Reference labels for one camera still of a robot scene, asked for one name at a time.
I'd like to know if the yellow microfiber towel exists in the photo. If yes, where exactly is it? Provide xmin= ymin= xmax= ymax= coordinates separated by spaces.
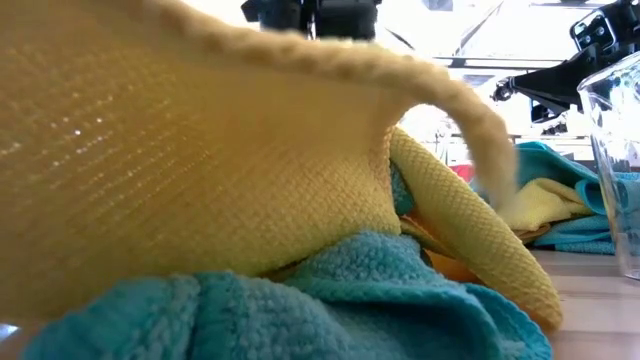
xmin=0 ymin=0 xmax=564 ymax=334
xmin=497 ymin=177 xmax=596 ymax=232

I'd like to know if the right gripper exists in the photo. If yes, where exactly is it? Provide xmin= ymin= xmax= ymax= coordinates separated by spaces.
xmin=507 ymin=0 xmax=640 ymax=125

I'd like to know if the clear plastic basket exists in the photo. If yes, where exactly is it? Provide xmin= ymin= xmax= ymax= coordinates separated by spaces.
xmin=577 ymin=49 xmax=640 ymax=281

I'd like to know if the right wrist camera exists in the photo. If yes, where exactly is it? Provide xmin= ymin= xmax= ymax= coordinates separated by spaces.
xmin=569 ymin=8 xmax=617 ymax=52

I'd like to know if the blue microfiber towel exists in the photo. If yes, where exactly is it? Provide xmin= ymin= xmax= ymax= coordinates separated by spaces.
xmin=514 ymin=141 xmax=609 ymax=216
xmin=532 ymin=214 xmax=617 ymax=255
xmin=22 ymin=162 xmax=554 ymax=360

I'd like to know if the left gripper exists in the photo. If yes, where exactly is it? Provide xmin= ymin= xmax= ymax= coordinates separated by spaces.
xmin=241 ymin=0 xmax=384 ymax=41

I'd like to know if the black ceiling spotlight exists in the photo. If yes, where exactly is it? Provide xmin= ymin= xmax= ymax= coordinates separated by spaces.
xmin=491 ymin=79 xmax=516 ymax=104

